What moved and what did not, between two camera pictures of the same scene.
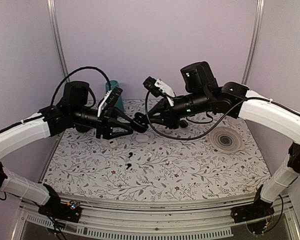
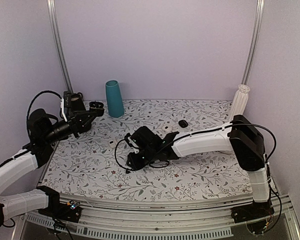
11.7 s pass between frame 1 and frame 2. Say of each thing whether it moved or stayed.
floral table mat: stayed
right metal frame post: stayed
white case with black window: stayed
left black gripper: moved
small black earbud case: stayed
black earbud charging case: moved
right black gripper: moved
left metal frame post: stayed
